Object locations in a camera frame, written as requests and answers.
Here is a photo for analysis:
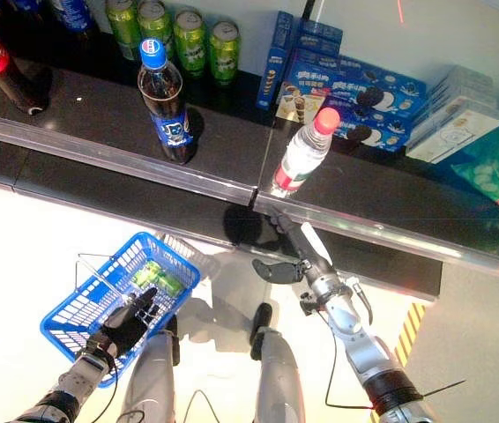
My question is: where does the pepsi cola bottle blue cap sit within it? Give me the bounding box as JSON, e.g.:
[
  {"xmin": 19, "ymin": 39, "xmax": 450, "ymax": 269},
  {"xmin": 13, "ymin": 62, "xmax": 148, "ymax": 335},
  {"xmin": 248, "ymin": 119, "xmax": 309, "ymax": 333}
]
[
  {"xmin": 137, "ymin": 38, "xmax": 198, "ymax": 167},
  {"xmin": 50, "ymin": 0, "xmax": 101, "ymax": 45},
  {"xmin": 11, "ymin": 0, "xmax": 52, "ymax": 27}
]

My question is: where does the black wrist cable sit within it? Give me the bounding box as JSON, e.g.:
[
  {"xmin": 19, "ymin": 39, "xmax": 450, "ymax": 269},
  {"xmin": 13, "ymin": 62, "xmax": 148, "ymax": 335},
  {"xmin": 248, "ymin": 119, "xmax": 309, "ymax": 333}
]
[
  {"xmin": 324, "ymin": 279, "xmax": 383, "ymax": 409},
  {"xmin": 90, "ymin": 352, "xmax": 121, "ymax": 423}
]

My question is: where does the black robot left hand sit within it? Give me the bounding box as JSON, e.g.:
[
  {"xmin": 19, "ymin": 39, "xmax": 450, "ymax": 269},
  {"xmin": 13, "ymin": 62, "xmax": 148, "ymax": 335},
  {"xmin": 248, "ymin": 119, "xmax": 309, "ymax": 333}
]
[{"xmin": 85, "ymin": 286, "xmax": 162, "ymax": 360}]

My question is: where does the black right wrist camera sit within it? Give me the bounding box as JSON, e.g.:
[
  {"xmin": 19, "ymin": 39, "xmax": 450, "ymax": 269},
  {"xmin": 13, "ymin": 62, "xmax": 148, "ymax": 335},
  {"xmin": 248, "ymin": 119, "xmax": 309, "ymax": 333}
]
[{"xmin": 299, "ymin": 290, "xmax": 321, "ymax": 316}]

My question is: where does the black shelf base deck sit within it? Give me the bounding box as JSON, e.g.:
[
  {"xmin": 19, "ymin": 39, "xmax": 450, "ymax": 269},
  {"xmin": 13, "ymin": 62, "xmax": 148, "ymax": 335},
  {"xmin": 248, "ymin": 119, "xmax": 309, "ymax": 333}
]
[{"xmin": 0, "ymin": 133, "xmax": 445, "ymax": 302}]

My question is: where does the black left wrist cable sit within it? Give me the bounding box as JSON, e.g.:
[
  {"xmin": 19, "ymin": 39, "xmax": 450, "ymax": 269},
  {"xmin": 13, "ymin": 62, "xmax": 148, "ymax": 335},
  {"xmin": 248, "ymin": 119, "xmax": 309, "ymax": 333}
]
[{"xmin": 90, "ymin": 352, "xmax": 121, "ymax": 423}]

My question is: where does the plain blue cookie box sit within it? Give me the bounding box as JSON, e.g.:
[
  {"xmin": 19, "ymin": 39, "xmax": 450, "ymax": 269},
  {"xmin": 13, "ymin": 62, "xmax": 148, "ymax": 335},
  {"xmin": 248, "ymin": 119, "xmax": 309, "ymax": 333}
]
[{"xmin": 297, "ymin": 19, "xmax": 344, "ymax": 57}]

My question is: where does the blue plastic shopping basket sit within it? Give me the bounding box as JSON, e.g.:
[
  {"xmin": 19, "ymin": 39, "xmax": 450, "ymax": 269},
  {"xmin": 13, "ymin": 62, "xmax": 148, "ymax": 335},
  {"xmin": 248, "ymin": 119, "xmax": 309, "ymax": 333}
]
[{"xmin": 39, "ymin": 232, "xmax": 202, "ymax": 390}]

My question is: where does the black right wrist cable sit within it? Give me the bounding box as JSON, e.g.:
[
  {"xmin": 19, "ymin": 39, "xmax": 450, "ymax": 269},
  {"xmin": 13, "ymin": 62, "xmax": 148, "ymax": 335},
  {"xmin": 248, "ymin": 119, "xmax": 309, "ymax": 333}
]
[{"xmin": 324, "ymin": 279, "xmax": 383, "ymax": 409}]

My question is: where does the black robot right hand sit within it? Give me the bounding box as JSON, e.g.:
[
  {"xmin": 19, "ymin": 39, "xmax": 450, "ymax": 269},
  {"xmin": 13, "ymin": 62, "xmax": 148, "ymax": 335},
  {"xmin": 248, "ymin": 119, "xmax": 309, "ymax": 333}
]
[{"xmin": 251, "ymin": 211, "xmax": 333, "ymax": 287}]

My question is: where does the blue oreo cookie box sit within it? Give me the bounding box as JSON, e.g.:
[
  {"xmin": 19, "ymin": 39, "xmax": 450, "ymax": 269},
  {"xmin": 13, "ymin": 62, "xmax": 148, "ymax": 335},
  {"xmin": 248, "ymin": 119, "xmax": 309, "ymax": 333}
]
[
  {"xmin": 331, "ymin": 109, "xmax": 414, "ymax": 154},
  {"xmin": 291, "ymin": 48, "xmax": 428, "ymax": 122}
]

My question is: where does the dark shelf board clear rail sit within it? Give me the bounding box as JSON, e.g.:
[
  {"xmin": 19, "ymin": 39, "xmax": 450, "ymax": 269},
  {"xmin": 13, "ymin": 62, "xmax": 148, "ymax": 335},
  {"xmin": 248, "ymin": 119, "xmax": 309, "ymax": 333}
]
[
  {"xmin": 0, "ymin": 26, "xmax": 273, "ymax": 208},
  {"xmin": 252, "ymin": 70, "xmax": 499, "ymax": 275}
]

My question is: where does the small water bottle red cap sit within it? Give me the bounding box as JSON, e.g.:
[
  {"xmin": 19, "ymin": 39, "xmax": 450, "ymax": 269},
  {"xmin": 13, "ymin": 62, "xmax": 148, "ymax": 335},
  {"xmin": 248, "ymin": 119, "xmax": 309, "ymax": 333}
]
[{"xmin": 270, "ymin": 107, "xmax": 342, "ymax": 198}]

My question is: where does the narrow blue cookie box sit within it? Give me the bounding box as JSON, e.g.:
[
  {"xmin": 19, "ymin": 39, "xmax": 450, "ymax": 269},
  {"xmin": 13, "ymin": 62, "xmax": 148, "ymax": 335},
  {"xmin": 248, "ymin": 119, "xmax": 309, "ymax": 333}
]
[{"xmin": 256, "ymin": 11, "xmax": 295, "ymax": 111}]

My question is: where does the green chips bag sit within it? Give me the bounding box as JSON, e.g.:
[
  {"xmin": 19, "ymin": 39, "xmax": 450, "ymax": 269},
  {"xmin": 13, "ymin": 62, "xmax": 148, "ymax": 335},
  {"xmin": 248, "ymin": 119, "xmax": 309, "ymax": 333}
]
[{"xmin": 451, "ymin": 112, "xmax": 499, "ymax": 209}]

